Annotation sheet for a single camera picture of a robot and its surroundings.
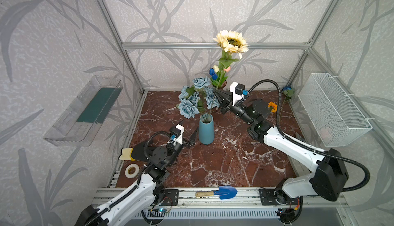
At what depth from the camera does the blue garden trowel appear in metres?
0.75

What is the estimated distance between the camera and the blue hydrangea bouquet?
693 mm

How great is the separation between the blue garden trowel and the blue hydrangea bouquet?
384 millimetres
